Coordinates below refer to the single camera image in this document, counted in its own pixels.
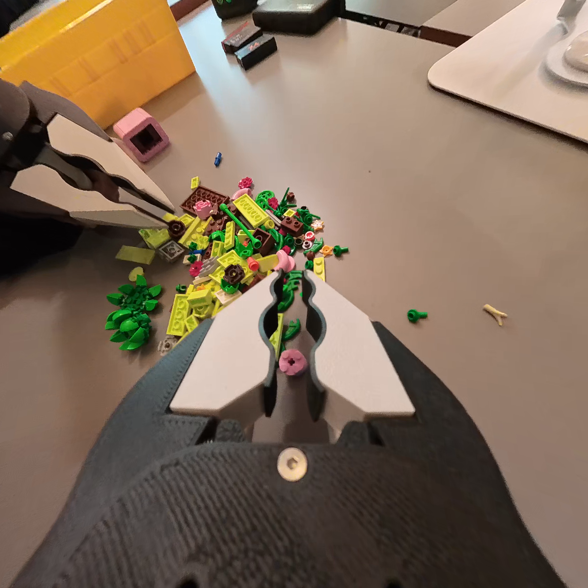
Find pink round toy stud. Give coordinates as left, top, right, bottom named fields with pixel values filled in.
left=278, top=349, right=308, bottom=378

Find black flat power box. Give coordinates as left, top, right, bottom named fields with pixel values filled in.
left=251, top=0, right=345, bottom=36

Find pile of small toy bricks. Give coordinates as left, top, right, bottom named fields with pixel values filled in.
left=115, top=175, right=350, bottom=364

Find black charger with green lights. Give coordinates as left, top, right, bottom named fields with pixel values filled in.
left=212, top=0, right=256, bottom=20

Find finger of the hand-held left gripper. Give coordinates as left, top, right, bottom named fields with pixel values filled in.
left=45, top=112, right=176, bottom=215
left=9, top=164, right=173, bottom=230

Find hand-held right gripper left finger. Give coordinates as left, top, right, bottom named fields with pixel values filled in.
left=169, top=269, right=285, bottom=420

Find black camera battery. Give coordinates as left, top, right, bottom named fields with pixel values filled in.
left=234, top=34, right=279, bottom=71
left=221, top=25, right=264, bottom=54

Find long wide lime plate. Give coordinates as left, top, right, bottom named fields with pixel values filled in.
left=232, top=193, right=270, bottom=228

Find person's left forearm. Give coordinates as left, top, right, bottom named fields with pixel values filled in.
left=0, top=209, right=86, bottom=279

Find white desk lamp stand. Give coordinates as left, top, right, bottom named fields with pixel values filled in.
left=427, top=0, right=588, bottom=146

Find green leaf cluster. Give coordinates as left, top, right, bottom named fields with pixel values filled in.
left=104, top=308, right=153, bottom=352

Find brown toy brick plate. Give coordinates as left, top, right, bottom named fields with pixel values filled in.
left=179, top=187, right=230, bottom=217

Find green toy stem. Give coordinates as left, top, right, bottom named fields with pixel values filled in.
left=219, top=203, right=259, bottom=249

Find yellow plastic bin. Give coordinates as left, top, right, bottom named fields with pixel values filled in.
left=0, top=0, right=197, bottom=130

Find pink toy brick pot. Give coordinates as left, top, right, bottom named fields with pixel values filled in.
left=113, top=107, right=170, bottom=163

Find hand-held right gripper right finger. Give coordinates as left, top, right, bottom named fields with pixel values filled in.
left=301, top=270, right=417, bottom=443

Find person's left hand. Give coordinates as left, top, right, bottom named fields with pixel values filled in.
left=86, top=168, right=121, bottom=203

